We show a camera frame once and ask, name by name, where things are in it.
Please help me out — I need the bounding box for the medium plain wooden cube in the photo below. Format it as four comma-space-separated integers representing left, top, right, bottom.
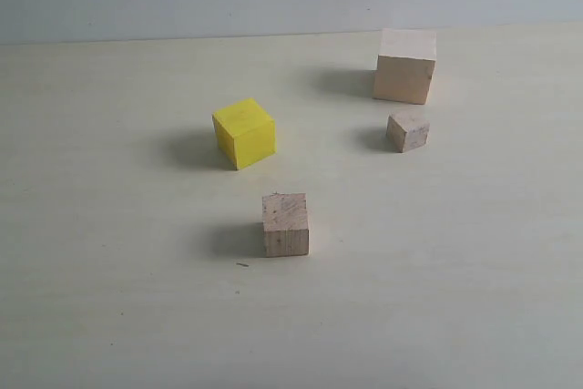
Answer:
262, 193, 309, 258

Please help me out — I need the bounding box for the yellow wooden cube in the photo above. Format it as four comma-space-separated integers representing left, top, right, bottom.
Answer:
212, 98, 277, 169

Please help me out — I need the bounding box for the large plain wooden cube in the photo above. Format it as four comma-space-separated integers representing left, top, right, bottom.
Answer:
373, 28, 436, 105

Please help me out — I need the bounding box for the small plain wooden cube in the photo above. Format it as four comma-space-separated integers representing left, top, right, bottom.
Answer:
386, 112, 430, 153

